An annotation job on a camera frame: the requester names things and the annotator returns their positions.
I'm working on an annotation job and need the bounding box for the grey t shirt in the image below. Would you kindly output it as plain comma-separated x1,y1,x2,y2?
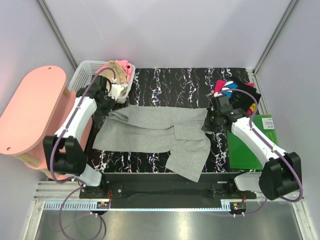
93,105,211,183

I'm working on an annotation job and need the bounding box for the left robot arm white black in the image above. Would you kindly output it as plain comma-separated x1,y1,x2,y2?
43,75,124,198

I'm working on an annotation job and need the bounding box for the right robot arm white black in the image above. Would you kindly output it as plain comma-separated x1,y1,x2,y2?
202,95,303,201

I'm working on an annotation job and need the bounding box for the beige t shirt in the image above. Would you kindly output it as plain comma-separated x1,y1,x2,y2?
96,60,129,97

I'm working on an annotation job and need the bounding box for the black printed folded t shirt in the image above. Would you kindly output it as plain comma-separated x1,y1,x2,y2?
218,76,261,115

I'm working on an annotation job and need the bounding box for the white plastic laundry basket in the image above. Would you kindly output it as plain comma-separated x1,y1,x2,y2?
68,60,136,104

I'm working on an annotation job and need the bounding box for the pink t shirt in basket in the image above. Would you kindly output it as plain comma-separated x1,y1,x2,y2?
96,59,133,83

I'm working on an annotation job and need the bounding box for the green folding board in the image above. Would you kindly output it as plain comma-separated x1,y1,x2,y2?
227,114,279,172

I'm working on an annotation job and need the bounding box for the pink oval tiered shelf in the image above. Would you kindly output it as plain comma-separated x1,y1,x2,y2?
0,65,94,181

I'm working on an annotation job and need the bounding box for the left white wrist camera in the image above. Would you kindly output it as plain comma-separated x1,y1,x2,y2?
108,82,129,102

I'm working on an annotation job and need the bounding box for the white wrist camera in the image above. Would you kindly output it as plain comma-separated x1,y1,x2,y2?
108,82,129,102
213,92,223,98

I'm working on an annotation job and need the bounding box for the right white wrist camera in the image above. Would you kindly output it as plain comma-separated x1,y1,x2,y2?
213,92,223,98

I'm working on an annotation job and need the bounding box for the left aluminium frame post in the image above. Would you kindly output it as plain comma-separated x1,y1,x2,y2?
35,0,78,71

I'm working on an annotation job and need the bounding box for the aluminium frame post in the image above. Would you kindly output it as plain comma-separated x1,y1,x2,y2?
35,0,78,71
252,0,300,75

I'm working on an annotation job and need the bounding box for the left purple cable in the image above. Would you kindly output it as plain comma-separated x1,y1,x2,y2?
48,67,117,238

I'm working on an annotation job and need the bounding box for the purple cable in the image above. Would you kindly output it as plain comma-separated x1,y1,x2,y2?
217,88,304,217
48,67,117,238

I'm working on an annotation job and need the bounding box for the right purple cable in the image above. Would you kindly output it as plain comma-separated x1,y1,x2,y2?
217,88,304,217

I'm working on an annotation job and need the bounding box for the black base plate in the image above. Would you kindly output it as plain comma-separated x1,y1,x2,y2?
79,172,257,211

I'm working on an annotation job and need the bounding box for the aluminium front rail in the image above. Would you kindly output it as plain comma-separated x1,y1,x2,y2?
32,181,306,202

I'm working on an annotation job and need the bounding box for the right aluminium frame post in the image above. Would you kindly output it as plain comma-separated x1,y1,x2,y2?
252,0,300,75

